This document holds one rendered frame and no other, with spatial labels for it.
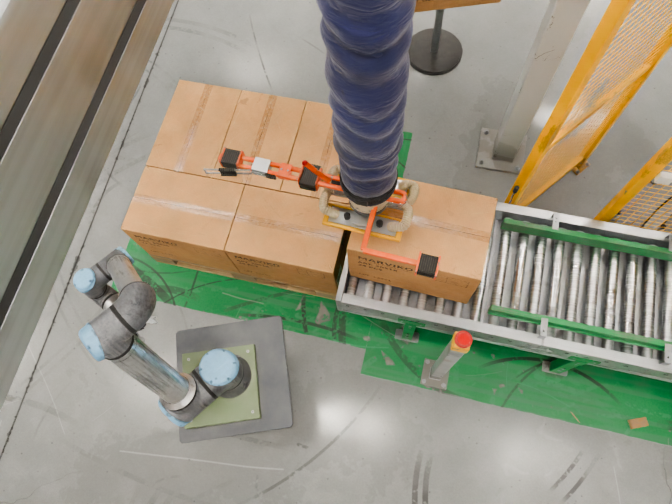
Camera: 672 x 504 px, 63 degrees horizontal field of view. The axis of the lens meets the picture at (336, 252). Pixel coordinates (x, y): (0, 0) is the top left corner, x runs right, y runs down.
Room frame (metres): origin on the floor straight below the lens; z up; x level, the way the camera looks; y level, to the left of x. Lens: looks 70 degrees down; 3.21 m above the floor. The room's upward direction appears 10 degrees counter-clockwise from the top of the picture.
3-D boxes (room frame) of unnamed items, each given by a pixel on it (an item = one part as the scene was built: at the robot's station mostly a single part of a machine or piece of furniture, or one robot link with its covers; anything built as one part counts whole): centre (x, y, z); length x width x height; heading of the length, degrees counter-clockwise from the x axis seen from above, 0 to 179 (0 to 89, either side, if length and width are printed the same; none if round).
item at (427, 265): (0.62, -0.34, 1.20); 0.09 x 0.08 x 0.05; 155
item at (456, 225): (0.90, -0.40, 0.75); 0.60 x 0.40 x 0.40; 65
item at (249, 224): (1.57, 0.39, 0.34); 1.20 x 1.00 x 0.40; 67
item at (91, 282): (0.82, 0.99, 1.17); 0.12 x 0.09 x 0.12; 123
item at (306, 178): (1.09, 0.05, 1.20); 0.10 x 0.08 x 0.06; 155
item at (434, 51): (2.55, -0.94, 0.31); 0.40 x 0.40 x 0.62
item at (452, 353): (0.35, -0.44, 0.50); 0.07 x 0.07 x 1.00; 67
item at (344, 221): (0.90, -0.14, 1.10); 0.34 x 0.10 x 0.05; 65
